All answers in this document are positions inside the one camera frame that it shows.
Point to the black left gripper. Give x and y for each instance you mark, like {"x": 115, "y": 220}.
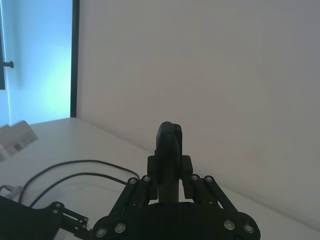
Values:
{"x": 22, "y": 220}

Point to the white table cloth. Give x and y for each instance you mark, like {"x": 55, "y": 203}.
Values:
{"x": 75, "y": 140}

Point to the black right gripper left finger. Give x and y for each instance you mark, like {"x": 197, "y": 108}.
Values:
{"x": 152, "y": 170}

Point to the black window frame post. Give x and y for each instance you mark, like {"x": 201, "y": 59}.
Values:
{"x": 75, "y": 57}

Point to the black frame with knob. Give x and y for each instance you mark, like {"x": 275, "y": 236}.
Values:
{"x": 2, "y": 57}

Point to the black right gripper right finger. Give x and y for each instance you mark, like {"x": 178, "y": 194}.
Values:
{"x": 186, "y": 167}

